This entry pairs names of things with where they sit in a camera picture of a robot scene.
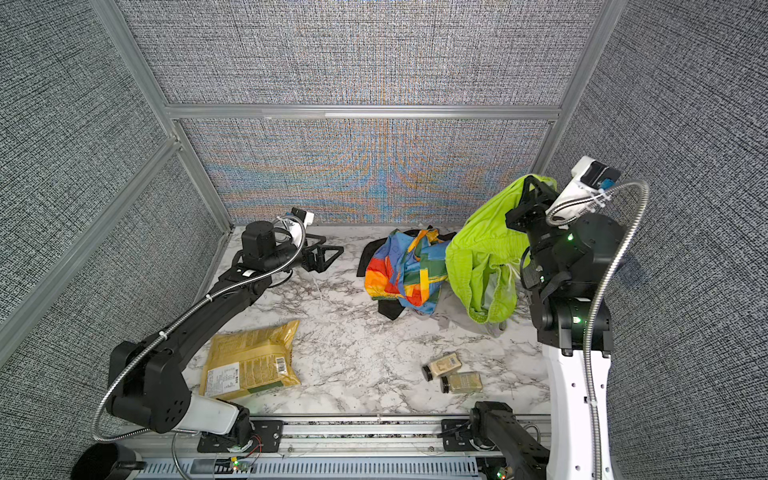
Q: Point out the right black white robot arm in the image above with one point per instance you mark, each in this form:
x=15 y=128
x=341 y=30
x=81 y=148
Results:
x=570 y=249

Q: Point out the aluminium front rail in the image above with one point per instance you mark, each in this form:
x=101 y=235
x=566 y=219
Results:
x=376 y=435

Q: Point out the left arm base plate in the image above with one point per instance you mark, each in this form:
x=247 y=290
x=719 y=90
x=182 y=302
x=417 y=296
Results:
x=257 y=436

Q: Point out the rainbow multicolour cloth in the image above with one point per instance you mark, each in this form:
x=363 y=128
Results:
x=408 y=270

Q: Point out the upper small spice jar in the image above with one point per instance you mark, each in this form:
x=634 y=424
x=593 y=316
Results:
x=441 y=366

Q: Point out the lime green cloth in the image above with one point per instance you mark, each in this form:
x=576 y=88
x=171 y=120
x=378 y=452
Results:
x=482 y=259

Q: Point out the small spice jar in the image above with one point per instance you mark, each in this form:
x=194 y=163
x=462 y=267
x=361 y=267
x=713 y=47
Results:
x=441 y=366
x=461 y=383

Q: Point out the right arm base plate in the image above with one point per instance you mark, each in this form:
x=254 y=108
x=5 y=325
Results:
x=457 y=436

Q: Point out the yellow snack bag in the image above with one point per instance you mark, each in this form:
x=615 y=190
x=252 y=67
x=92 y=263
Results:
x=244 y=363

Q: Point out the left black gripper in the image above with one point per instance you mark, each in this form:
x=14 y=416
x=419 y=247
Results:
x=308 y=258

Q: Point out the white slotted cable duct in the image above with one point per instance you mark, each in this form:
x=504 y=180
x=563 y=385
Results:
x=315 y=468

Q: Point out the grey cloth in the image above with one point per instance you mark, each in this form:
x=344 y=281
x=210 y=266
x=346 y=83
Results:
x=450 y=311

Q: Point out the lower small spice jar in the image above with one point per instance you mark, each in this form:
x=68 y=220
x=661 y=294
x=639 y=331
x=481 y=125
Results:
x=461 y=383

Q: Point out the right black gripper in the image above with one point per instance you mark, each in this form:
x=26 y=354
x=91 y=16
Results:
x=532 y=209

